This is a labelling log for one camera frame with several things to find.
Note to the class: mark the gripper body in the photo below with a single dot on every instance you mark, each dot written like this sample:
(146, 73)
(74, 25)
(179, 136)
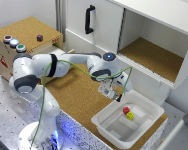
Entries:
(107, 88)

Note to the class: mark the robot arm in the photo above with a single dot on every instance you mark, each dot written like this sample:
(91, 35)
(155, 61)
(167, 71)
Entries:
(25, 75)

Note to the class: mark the white plastic box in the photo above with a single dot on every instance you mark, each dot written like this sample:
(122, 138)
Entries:
(107, 125)

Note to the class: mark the wooden drawer box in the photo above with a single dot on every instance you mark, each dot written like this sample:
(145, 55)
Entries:
(24, 28)

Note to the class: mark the yellow block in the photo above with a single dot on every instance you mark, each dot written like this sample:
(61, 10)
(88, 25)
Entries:
(130, 116)

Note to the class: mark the wooden drawer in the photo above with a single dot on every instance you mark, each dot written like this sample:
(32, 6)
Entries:
(55, 49)

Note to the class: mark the white sliding door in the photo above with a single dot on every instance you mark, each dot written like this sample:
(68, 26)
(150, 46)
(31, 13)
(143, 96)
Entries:
(105, 20)

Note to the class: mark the purple block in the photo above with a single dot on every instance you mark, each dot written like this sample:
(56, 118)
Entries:
(39, 38)

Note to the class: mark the white cabinet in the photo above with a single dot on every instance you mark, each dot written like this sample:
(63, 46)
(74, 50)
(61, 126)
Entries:
(160, 13)

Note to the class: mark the green button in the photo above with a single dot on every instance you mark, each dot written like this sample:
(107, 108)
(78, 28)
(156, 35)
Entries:
(20, 47)

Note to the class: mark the blue button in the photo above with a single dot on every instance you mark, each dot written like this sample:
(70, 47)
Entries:
(14, 42)

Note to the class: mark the red button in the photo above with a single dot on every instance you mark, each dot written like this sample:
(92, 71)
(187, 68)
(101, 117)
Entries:
(7, 38)

